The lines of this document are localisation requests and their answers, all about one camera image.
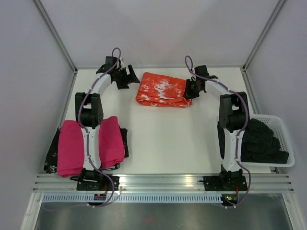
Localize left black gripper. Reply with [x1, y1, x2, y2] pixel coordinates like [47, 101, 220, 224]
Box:
[114, 65, 140, 90]

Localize orange white-speckled trousers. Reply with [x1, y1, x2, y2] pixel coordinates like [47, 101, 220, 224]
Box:
[135, 72, 192, 108]

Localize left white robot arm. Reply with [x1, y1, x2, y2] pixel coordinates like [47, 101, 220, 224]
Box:
[74, 56, 140, 190]

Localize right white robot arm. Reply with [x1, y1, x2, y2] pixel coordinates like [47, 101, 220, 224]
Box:
[184, 65, 249, 190]

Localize folded magenta trousers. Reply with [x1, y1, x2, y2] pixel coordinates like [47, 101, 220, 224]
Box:
[57, 116, 129, 177]

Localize black clothes in basket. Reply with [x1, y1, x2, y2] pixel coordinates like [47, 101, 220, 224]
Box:
[217, 119, 290, 166]

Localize white plastic basket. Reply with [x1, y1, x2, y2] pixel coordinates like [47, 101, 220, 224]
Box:
[217, 115, 296, 168]

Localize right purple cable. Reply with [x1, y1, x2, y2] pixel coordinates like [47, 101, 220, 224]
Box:
[184, 55, 251, 192]

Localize purple cable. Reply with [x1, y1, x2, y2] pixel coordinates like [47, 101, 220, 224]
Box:
[79, 47, 122, 178]
[184, 55, 251, 192]

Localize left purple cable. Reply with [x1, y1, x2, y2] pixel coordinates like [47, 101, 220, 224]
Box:
[79, 47, 122, 178]

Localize right aluminium frame post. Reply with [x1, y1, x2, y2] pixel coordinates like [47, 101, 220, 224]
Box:
[242, 0, 287, 71]

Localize aluminium frame post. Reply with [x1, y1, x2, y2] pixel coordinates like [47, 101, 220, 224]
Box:
[242, 0, 287, 71]
[32, 0, 77, 73]

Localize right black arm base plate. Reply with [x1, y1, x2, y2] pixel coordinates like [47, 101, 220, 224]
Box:
[202, 175, 248, 192]

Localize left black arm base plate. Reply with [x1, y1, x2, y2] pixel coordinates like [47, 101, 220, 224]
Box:
[76, 176, 113, 191]

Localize white slotted cable duct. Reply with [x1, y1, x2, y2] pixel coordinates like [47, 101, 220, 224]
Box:
[43, 193, 222, 204]

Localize left aluminium frame post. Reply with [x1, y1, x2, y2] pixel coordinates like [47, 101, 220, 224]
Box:
[32, 0, 77, 73]

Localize aluminium mounting rail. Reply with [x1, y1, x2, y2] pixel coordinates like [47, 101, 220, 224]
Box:
[32, 173, 294, 193]

